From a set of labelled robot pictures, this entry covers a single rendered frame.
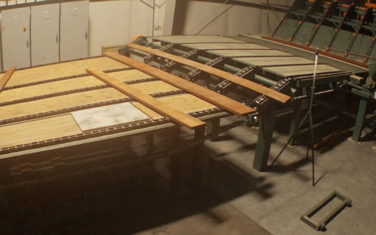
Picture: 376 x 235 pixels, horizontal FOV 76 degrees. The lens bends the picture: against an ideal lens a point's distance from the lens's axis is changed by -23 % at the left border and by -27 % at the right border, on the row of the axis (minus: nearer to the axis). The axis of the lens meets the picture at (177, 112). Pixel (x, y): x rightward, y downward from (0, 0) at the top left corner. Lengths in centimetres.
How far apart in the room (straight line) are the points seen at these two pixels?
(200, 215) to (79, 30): 596
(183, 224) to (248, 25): 965
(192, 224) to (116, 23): 688
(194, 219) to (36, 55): 594
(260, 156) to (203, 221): 116
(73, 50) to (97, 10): 144
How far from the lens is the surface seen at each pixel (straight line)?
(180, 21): 964
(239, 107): 286
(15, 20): 750
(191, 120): 246
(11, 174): 363
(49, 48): 762
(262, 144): 343
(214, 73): 387
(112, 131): 236
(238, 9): 1117
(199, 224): 268
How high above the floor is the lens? 179
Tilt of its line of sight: 20 degrees down
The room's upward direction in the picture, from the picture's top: 2 degrees clockwise
